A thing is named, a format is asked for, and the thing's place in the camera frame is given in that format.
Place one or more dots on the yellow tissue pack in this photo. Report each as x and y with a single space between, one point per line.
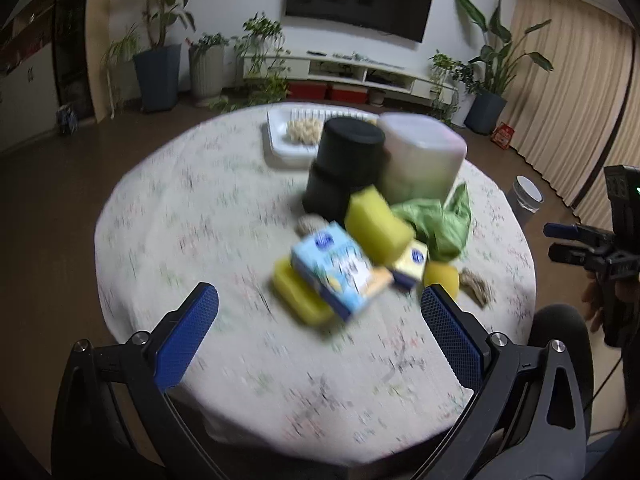
410 267

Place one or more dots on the red storage box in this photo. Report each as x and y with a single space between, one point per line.
347 94
307 91

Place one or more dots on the translucent white storage container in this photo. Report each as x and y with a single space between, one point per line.
425 160

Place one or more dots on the cream knitted scrubber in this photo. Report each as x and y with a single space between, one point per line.
303 131

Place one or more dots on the white cabinets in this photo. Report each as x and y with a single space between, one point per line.
25 100

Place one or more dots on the white knitted cloth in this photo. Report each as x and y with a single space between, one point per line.
310 223

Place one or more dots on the white plastic tray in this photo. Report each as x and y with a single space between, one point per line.
280 147

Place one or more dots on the large yellow-green sponge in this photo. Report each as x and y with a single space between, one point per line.
375 225

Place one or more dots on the round yellow sponge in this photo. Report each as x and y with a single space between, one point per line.
442 277

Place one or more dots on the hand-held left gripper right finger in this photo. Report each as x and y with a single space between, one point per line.
452 340

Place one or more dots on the blue tissue pack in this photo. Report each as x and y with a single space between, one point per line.
330 270

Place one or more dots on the bushy green plant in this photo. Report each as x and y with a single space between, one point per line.
262 40

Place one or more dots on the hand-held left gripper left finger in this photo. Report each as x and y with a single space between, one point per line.
187 335

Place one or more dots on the small green plant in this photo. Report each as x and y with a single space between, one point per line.
210 40

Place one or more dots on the black cylindrical container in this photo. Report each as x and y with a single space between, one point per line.
345 160

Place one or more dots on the person's right hand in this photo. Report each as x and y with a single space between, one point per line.
594 305

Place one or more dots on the small trailing plant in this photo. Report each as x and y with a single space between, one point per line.
447 72

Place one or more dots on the white television cabinet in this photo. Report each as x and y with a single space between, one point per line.
350 72

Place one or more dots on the large-leaf plant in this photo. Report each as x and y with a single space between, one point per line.
500 50

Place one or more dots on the dark blue square planter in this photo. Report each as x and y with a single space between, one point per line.
157 77

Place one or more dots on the black chair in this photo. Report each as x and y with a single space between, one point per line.
560 325

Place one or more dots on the thin drooping plant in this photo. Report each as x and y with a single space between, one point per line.
119 50

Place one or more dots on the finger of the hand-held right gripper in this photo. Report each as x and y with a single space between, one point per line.
562 230
565 254

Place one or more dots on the beige curtain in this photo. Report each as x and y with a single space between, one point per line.
575 100

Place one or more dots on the floral tablecloth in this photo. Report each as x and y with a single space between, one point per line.
200 210

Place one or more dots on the grey trash bin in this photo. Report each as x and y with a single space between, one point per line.
525 197

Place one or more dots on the blue patterned bag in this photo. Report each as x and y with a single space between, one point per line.
66 119

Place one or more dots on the white ribbed planter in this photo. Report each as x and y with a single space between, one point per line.
206 75

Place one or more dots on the green plastic bag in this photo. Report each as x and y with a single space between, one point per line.
445 230

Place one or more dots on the dark blue tapered planter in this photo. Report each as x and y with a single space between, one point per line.
485 112

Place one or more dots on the flat yellow sponge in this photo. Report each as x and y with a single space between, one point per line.
295 292

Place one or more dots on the tan sponge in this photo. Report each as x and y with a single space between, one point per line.
381 280

